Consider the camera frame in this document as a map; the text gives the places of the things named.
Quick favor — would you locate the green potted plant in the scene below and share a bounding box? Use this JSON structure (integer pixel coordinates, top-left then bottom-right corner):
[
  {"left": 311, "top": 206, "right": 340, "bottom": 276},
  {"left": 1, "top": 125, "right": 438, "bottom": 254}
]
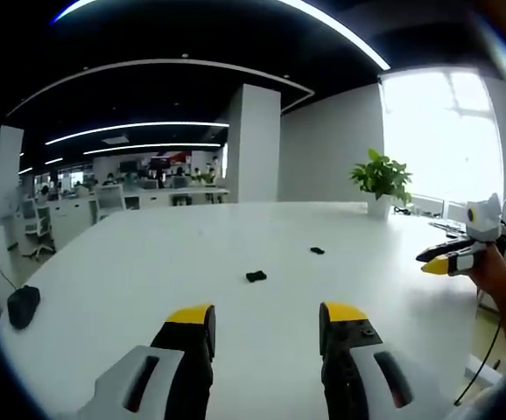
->
[{"left": 349, "top": 148, "right": 413, "bottom": 219}]

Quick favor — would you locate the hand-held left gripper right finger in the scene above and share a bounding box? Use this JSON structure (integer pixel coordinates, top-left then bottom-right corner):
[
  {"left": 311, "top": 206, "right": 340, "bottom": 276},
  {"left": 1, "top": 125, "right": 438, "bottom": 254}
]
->
[{"left": 318, "top": 300, "right": 445, "bottom": 420}]

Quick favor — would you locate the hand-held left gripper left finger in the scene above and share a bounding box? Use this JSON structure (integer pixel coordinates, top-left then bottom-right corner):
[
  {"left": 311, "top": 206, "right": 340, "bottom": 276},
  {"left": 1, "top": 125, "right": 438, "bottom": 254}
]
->
[{"left": 76, "top": 302, "right": 217, "bottom": 420}]

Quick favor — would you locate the white office desk row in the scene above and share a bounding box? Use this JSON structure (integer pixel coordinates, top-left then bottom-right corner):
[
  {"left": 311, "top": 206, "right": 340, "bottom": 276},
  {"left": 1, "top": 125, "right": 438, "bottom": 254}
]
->
[{"left": 45, "top": 186, "right": 231, "bottom": 253}]

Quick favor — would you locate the white mesh office chair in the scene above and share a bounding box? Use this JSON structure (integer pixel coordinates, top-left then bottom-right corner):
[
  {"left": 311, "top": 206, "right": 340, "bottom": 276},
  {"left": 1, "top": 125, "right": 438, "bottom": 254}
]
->
[{"left": 94, "top": 183, "right": 127, "bottom": 222}]

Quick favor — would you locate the person's right hand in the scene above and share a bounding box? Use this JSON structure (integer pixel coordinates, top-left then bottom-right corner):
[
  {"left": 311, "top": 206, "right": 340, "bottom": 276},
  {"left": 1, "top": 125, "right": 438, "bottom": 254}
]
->
[{"left": 471, "top": 247, "right": 506, "bottom": 301}]

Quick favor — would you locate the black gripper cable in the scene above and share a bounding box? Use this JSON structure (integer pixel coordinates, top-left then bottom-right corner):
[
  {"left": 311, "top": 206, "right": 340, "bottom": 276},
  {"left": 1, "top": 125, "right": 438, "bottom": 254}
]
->
[{"left": 453, "top": 199, "right": 506, "bottom": 407}]

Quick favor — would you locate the black device with cable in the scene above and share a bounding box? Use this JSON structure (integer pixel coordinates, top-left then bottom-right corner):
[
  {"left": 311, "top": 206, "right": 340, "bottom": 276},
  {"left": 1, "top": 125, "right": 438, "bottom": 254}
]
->
[{"left": 6, "top": 284, "right": 42, "bottom": 330}]

